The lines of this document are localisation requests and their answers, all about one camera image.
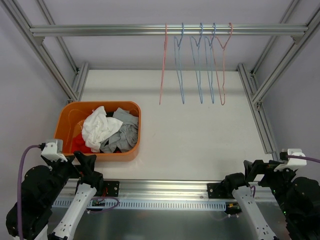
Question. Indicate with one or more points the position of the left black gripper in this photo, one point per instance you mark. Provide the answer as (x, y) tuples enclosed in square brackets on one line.
[(69, 164)]

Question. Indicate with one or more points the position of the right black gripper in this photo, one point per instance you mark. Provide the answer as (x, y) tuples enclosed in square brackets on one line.
[(265, 169)]

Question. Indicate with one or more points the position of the red tank top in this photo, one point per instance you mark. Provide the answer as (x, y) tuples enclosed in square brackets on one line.
[(78, 144)]

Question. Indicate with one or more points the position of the white cloth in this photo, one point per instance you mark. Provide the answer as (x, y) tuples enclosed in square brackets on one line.
[(97, 128)]

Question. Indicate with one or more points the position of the grey tank top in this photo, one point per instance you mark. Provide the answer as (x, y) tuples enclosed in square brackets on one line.
[(126, 138)]

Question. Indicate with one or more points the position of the blue wire hanger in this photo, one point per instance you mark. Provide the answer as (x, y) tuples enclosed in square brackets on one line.
[(177, 60)]

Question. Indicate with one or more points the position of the pink wire hanger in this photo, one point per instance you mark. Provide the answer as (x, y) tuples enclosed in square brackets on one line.
[(165, 46)]

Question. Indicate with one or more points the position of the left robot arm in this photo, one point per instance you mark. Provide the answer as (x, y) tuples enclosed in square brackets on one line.
[(39, 190)]

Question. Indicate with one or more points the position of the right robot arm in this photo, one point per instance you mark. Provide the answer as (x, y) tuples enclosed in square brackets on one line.
[(297, 197)]

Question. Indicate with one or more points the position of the orange plastic basket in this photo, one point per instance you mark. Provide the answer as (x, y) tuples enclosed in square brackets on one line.
[(72, 117)]

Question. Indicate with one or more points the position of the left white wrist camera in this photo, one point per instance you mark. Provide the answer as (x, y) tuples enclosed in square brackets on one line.
[(52, 150)]

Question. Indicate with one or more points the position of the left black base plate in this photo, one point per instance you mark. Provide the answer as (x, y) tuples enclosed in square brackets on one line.
[(110, 188)]

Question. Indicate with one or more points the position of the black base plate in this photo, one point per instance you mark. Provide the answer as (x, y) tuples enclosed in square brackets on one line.
[(215, 191), (110, 188)]

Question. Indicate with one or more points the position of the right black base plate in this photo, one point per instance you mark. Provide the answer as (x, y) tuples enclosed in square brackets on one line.
[(215, 191)]

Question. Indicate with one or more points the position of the white slotted cable duct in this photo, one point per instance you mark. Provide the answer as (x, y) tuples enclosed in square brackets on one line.
[(135, 204)]

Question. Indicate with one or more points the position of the aluminium front rail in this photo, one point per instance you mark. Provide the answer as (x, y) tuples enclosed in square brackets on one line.
[(169, 190)]

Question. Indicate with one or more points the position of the aluminium hanging rail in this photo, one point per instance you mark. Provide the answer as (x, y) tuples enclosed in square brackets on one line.
[(90, 30)]

